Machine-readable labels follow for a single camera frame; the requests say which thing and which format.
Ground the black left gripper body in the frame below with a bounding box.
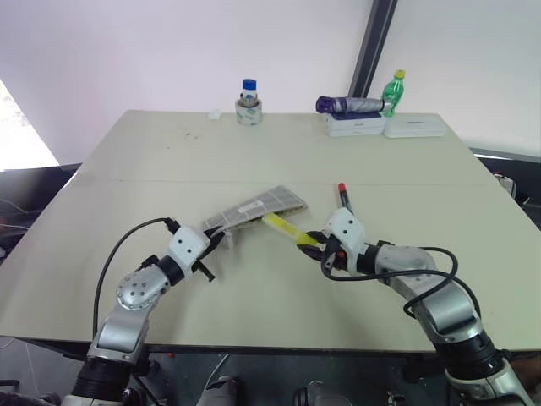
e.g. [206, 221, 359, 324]
[190, 241, 217, 273]

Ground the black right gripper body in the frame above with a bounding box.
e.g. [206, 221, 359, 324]
[317, 234, 347, 272]

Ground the yellow highlighter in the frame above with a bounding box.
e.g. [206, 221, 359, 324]
[261, 212, 321, 251]

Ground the grid mesh zipper pouch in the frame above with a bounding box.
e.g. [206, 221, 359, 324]
[201, 184, 309, 250]

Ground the red marker pen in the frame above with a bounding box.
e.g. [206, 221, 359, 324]
[336, 182, 355, 213]

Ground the white box with blue print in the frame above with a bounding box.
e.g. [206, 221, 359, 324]
[325, 111, 388, 139]

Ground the white tape roll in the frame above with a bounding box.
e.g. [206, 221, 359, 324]
[234, 97, 265, 127]

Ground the folded purple umbrella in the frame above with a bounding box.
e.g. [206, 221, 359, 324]
[315, 95, 388, 115]

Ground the flat white box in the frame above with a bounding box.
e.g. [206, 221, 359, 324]
[383, 112, 447, 140]

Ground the small blue-capped bottle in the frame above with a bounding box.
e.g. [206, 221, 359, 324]
[240, 78, 260, 107]

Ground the green plastic bottle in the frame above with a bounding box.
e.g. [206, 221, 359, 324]
[381, 69, 408, 118]

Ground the dark side desk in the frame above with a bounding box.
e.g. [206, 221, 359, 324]
[0, 162, 83, 266]

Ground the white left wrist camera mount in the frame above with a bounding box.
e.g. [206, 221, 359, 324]
[167, 225, 211, 277]

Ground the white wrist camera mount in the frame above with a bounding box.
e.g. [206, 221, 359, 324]
[167, 225, 211, 277]
[322, 207, 367, 272]

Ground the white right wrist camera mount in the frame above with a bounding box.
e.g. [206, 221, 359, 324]
[322, 207, 367, 272]

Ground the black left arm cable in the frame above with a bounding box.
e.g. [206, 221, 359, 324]
[92, 217, 179, 339]

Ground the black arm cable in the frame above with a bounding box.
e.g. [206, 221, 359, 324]
[320, 246, 483, 323]
[92, 217, 179, 339]

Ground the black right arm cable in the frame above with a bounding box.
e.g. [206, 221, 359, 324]
[320, 246, 483, 323]

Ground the white power strip with cables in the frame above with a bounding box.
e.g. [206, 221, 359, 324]
[490, 170, 520, 199]

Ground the dark grey window post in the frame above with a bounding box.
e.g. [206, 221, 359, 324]
[347, 0, 399, 101]

